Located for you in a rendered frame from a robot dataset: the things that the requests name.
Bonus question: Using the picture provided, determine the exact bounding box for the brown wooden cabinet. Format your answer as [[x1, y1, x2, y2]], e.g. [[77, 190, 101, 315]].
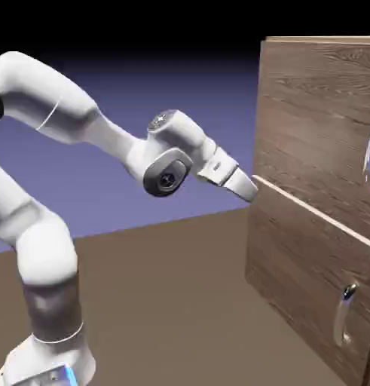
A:
[[243, 35, 370, 386]]

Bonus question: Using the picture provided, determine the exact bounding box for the large wooden cabinet door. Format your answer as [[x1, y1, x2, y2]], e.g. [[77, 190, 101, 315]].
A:
[[252, 40, 370, 244]]

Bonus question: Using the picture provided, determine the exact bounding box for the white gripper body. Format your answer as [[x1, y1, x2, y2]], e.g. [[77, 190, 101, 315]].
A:
[[224, 167, 259, 204]]

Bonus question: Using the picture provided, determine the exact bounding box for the short curved silver handle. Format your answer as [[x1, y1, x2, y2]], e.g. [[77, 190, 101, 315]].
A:
[[333, 281, 359, 348]]

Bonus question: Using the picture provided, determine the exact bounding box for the small wooden cabinet door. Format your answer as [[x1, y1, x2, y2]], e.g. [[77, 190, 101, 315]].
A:
[[243, 182, 370, 386]]

